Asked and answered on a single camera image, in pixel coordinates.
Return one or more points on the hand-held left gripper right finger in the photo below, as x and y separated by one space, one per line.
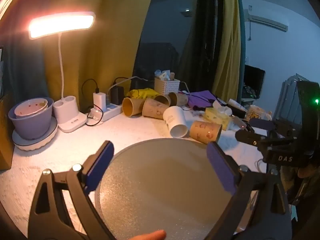
222 167

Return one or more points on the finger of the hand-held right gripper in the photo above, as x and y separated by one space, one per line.
247 137
261 124

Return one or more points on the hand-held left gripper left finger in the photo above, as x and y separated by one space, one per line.
100 165

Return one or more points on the brown printed paper cup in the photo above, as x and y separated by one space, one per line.
205 131

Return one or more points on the white paper cup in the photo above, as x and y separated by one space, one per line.
175 121

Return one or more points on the person's right hand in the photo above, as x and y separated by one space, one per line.
308 172

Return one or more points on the person's left hand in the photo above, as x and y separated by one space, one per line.
150 236

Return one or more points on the grey metal rack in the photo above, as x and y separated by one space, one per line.
286 100

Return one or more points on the yellow tissue pack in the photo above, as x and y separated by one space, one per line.
216 117

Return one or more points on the black monitor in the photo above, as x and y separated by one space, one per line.
253 80

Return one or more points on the white power strip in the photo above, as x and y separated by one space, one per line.
111 111

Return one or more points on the purple cloth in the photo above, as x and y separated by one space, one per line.
202 98

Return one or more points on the round grey tray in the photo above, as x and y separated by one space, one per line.
162 187

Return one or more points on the white charger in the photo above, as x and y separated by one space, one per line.
99 100

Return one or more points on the white round plate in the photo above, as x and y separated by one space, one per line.
37 142

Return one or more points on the black power adapter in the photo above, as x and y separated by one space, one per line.
117 95

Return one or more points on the purple bowl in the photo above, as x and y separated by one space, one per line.
32 127

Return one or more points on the yellow cloth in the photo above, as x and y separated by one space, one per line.
141 93

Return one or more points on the yellow curtain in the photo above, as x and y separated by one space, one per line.
105 50
230 42

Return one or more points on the pink bowl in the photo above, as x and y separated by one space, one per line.
28 110

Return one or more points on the white woven basket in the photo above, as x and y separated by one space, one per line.
167 87

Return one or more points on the brown box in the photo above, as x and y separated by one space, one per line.
6 135

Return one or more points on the white air conditioner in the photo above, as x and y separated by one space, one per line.
268 21

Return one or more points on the white desk lamp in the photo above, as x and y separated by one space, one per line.
62 25

